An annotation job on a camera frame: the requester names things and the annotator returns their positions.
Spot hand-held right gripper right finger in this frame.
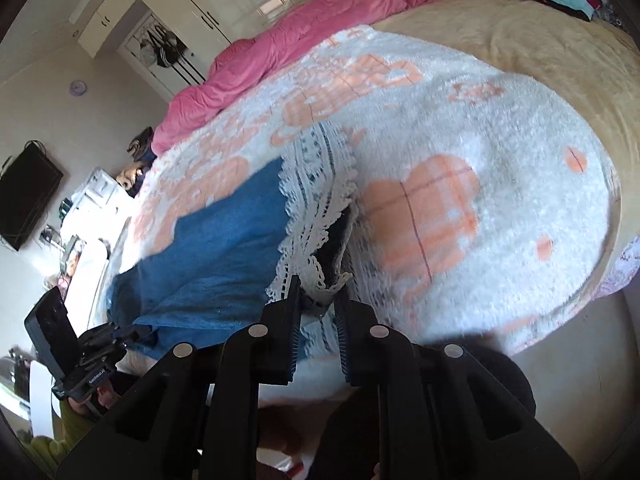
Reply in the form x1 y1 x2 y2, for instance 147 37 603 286
334 290 581 480

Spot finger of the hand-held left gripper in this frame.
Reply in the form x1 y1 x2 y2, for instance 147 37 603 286
117 326 159 349

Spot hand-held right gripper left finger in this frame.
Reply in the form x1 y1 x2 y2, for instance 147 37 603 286
56 275 307 480

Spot blue denim garment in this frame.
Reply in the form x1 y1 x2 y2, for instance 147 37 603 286
107 120 361 363

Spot person's left forearm green sleeve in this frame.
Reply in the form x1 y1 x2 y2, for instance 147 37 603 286
22 400 98 477

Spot person's left hand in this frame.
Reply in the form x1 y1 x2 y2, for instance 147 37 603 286
70 384 122 419

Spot white dresser with items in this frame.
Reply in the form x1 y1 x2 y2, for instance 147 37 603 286
40 167 127 311

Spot pile of clothes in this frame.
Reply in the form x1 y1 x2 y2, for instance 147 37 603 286
117 127 157 199

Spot white orange fleece blanket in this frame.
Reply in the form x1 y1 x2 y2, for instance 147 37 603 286
107 25 623 361

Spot purple floral bed skirt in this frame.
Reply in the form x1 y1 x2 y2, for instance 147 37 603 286
597 239 640 297

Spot hanging bags and clothes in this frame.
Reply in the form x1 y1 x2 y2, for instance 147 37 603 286
136 24 207 87

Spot pink duvet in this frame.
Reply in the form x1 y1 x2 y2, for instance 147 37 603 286
150 0 496 156

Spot cream wardrobe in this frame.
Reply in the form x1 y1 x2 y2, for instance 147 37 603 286
70 0 381 101

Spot beige bed sheet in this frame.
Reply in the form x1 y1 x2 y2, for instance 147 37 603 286
370 0 640 281

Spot black wall television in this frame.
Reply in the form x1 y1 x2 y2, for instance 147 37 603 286
0 142 65 252

